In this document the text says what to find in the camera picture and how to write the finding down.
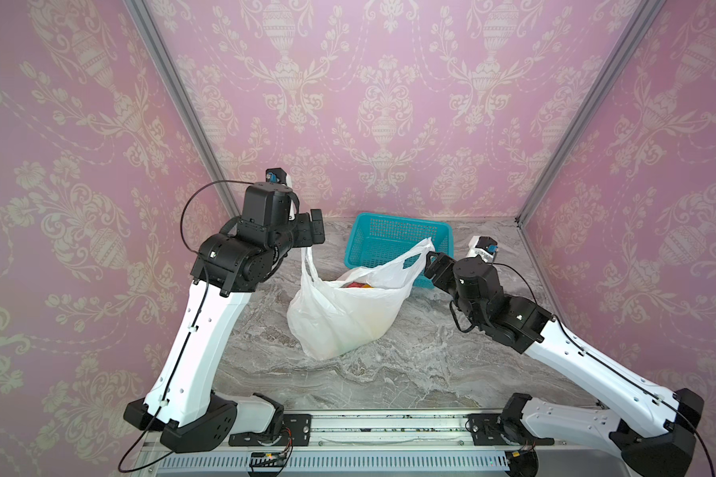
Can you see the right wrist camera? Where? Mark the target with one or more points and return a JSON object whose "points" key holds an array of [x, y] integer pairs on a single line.
{"points": [[483, 247]]}

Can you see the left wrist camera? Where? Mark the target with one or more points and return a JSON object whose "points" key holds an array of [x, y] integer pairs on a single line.
{"points": [[278, 176]]}

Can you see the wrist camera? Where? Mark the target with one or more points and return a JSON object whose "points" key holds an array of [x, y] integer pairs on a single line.
{"points": [[278, 176], [483, 247]]}

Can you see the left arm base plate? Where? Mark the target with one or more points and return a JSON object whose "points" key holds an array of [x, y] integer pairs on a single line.
{"points": [[290, 428]]}

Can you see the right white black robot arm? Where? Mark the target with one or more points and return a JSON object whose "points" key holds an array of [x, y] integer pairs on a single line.
{"points": [[651, 428]]}

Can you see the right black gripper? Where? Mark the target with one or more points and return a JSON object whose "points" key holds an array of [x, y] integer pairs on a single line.
{"points": [[456, 269]]}

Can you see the aluminium corner post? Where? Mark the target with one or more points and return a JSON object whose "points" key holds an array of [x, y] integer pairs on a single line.
{"points": [[169, 73], [639, 24]]}

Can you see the white plastic bag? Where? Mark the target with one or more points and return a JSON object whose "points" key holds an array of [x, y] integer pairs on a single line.
{"points": [[329, 320]]}

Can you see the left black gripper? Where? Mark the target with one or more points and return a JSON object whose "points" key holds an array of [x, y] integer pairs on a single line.
{"points": [[307, 236]]}

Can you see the red fruit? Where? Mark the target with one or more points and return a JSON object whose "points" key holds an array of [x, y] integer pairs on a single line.
{"points": [[357, 285]]}

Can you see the teal plastic basket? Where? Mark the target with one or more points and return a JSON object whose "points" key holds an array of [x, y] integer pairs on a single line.
{"points": [[376, 239]]}

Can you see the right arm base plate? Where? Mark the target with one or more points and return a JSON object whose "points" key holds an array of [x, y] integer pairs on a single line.
{"points": [[490, 429]]}

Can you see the left aluminium corner post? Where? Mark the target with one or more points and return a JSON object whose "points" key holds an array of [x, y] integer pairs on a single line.
{"points": [[169, 73]]}

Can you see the aluminium front rail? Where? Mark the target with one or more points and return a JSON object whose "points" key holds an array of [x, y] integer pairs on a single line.
{"points": [[381, 443]]}

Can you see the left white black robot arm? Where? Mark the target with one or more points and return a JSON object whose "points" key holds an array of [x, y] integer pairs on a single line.
{"points": [[182, 405]]}

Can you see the right aluminium corner post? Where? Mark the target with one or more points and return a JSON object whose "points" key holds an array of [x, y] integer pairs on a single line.
{"points": [[639, 24]]}

